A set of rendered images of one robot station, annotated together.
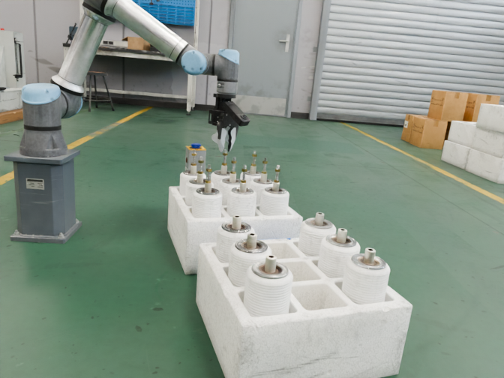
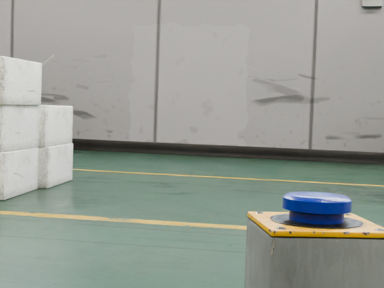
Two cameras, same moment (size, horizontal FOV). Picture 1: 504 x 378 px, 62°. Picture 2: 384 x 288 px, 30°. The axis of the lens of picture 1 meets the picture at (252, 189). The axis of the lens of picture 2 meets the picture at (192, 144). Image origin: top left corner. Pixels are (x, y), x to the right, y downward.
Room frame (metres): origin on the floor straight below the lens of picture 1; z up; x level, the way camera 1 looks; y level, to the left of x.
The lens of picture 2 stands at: (1.66, 0.67, 0.38)
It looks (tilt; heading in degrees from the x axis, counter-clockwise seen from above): 3 degrees down; 284
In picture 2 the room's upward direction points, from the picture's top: 2 degrees clockwise
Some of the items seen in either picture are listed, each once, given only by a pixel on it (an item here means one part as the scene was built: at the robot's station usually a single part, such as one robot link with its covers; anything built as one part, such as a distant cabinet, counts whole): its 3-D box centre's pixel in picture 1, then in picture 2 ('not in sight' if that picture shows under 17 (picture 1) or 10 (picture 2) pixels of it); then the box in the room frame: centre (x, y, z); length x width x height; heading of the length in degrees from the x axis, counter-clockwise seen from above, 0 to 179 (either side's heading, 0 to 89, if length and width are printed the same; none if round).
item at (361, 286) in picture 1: (361, 298); not in sight; (0.86, -0.27, 0.16); 0.10 x 0.10 x 0.18
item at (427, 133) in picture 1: (427, 132); not in sight; (4.57, -1.84, 0.15); 0.30 x 0.24 x 0.30; 3
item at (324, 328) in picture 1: (290, 303); not in sight; (0.93, -0.12, 0.09); 0.39 x 0.39 x 0.18; 20
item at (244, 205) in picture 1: (240, 217); not in sight; (1.33, 0.03, 0.16); 0.10 x 0.10 x 0.18
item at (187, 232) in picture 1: (229, 223); not in sight; (1.44, 0.07, 0.09); 0.39 x 0.39 x 0.18; 20
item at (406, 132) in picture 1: (419, 128); not in sight; (4.90, -1.87, 0.15); 0.30 x 0.24 x 0.30; 93
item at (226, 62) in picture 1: (227, 65); not in sight; (1.56, 0.13, 0.65); 0.09 x 0.08 x 0.11; 90
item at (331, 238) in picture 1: (340, 241); not in sight; (0.97, -0.23, 0.25); 0.08 x 0.08 x 0.01
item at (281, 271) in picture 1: (269, 270); not in sight; (0.78, -0.05, 0.25); 0.08 x 0.08 x 0.01
